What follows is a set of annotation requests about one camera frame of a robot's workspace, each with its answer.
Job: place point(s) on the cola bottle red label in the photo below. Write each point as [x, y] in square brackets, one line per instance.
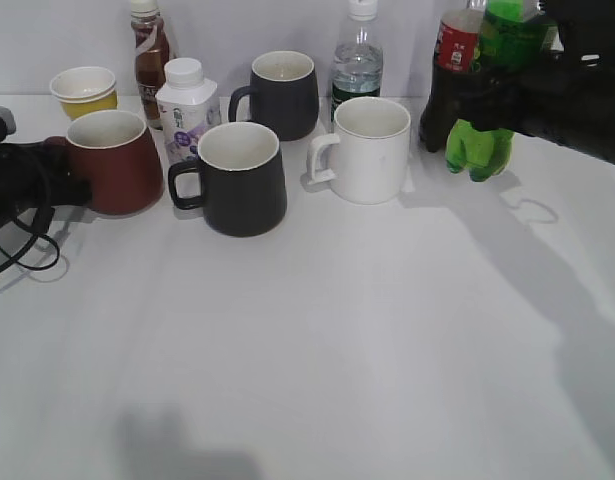
[456, 41]

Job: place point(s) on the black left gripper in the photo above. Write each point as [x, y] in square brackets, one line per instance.
[24, 173]

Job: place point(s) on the black mug front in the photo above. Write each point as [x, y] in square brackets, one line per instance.
[237, 179]

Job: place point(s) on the dark grey mug rear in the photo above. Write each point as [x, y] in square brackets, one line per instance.
[283, 94]

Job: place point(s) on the green plastic soda bottle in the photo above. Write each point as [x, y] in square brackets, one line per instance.
[511, 37]

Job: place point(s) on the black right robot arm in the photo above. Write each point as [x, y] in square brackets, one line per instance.
[542, 69]

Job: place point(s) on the white ceramic mug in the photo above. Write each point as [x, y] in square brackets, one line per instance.
[364, 159]

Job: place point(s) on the white milk drink bottle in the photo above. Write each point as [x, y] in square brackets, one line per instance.
[188, 105]

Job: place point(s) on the clear water bottle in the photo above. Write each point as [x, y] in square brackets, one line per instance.
[357, 65]

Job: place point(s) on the brown tea bottle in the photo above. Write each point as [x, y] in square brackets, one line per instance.
[152, 52]

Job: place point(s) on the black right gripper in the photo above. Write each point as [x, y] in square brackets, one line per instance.
[568, 97]

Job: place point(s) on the dark red ceramic mug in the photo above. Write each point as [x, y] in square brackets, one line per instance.
[114, 151]

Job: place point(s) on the yellow paper cup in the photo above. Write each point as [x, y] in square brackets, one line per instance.
[85, 89]

